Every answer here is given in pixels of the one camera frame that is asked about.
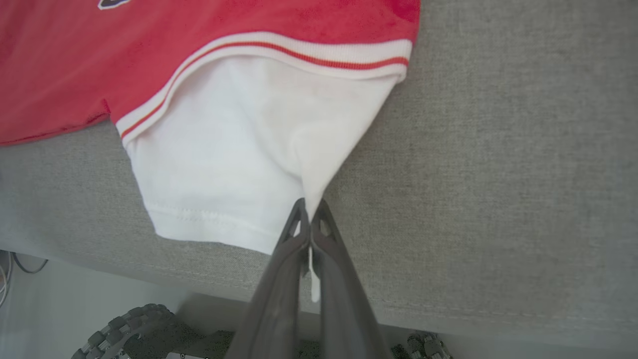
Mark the pale thin floor cable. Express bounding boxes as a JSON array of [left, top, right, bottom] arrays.
[[0, 251, 13, 307]]

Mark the red jersey with white sleeves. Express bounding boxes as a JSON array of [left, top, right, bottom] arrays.
[[0, 0, 421, 305]]

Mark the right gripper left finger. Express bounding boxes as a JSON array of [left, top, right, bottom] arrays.
[[224, 198, 311, 359]]

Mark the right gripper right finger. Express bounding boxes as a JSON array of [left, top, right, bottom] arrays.
[[312, 199, 394, 359]]

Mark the grey omni wheel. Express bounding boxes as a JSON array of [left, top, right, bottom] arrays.
[[70, 303, 175, 359], [406, 333, 452, 359]]

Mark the dark thin floor cable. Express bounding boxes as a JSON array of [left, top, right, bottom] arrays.
[[12, 252, 49, 274]]

